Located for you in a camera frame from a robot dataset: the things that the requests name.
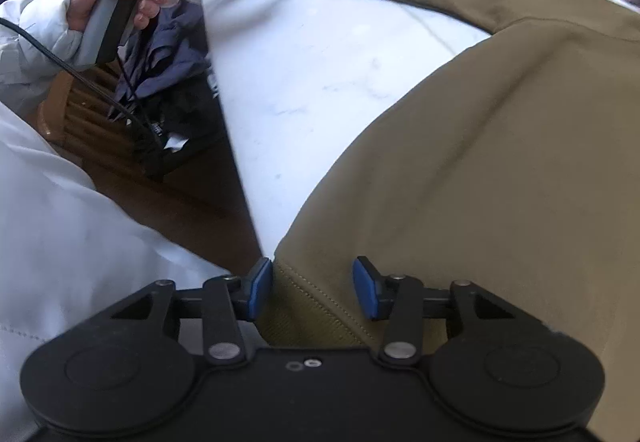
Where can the wooden chair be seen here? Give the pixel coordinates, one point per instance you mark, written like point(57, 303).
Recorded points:
point(55, 107)

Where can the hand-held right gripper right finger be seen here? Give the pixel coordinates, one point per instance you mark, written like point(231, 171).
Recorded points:
point(365, 289)

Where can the person's left forearm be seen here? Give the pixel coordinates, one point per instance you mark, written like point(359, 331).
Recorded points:
point(35, 32)

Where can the olive green sweatshirt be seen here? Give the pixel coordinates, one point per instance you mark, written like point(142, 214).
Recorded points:
point(475, 147)

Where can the navy blue garment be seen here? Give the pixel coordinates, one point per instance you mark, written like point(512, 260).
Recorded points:
point(170, 42)

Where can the black garment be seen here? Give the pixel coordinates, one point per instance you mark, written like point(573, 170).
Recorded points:
point(192, 107)

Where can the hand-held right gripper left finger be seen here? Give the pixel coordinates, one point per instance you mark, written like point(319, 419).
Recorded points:
point(260, 289)

